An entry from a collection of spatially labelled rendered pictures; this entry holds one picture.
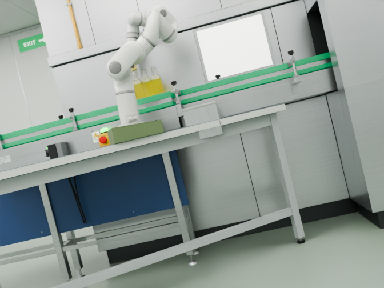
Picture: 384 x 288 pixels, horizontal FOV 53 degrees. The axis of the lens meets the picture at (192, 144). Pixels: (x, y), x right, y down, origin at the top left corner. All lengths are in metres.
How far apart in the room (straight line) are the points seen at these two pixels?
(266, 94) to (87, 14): 1.23
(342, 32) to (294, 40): 0.41
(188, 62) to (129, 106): 0.68
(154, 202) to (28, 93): 4.17
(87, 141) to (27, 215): 0.57
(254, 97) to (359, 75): 0.54
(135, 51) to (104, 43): 0.75
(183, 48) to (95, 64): 0.57
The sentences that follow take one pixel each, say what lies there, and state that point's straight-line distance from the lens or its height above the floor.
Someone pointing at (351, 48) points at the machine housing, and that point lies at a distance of 2.12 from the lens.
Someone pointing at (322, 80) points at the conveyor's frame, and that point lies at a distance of 2.23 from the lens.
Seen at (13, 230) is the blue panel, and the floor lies 0.41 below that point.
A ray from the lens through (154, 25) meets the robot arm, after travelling 1.88.
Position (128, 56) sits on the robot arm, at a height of 1.12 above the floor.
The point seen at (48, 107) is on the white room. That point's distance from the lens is 5.94.
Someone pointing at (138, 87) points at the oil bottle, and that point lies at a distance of 2.27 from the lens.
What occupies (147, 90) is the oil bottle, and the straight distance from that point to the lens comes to 2.26.
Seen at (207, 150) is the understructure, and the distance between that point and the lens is 2.39.
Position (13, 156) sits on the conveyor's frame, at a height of 0.83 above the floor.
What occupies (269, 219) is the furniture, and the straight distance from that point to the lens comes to 2.07.
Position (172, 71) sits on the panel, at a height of 1.11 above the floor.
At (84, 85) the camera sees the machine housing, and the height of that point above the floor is 1.17.
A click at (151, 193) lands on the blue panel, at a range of 2.17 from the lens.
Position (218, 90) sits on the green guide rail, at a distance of 2.20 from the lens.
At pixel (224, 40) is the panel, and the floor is 1.21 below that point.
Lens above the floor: 0.72
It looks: 2 degrees down
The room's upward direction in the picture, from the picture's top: 14 degrees counter-clockwise
